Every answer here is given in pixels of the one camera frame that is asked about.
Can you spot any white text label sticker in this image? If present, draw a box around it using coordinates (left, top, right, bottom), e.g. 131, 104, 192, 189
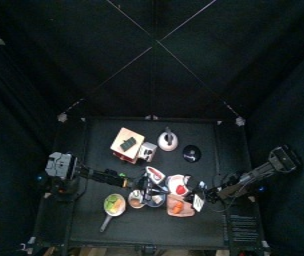
228, 213, 259, 244

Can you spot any black round disc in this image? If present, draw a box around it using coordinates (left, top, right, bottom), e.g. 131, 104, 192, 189
182, 144, 203, 164

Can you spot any yellow toy vegetable slice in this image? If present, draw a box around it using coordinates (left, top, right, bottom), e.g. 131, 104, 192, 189
113, 199, 125, 214

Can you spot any white tray with red fish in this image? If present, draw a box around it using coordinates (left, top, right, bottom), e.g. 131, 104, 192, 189
144, 165, 167, 186

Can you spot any wooden toy stove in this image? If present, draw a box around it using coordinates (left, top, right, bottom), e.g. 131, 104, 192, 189
109, 126, 147, 165

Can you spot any orange toy carrot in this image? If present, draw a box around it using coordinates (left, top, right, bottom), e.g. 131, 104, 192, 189
171, 201, 186, 215

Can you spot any grey toy frying pan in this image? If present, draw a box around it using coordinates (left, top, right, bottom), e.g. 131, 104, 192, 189
97, 193, 128, 234

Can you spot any small white toy toaster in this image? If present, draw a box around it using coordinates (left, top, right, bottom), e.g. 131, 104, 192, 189
137, 141, 159, 163

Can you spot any blue toy plate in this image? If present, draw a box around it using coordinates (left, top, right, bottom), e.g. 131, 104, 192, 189
143, 188, 168, 208

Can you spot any white toy kettle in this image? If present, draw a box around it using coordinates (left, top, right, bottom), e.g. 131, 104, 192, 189
158, 126, 180, 153

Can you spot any green toy vegetable slice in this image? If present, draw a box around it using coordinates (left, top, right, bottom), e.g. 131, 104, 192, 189
104, 195, 119, 212

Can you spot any small white bowl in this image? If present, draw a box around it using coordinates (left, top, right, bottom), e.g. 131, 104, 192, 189
127, 189, 147, 210

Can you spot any white plate with red food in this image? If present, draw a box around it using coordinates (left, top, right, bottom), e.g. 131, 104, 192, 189
164, 174, 194, 198

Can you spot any pink cutting board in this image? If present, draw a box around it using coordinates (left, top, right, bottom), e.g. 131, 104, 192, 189
166, 193, 198, 218

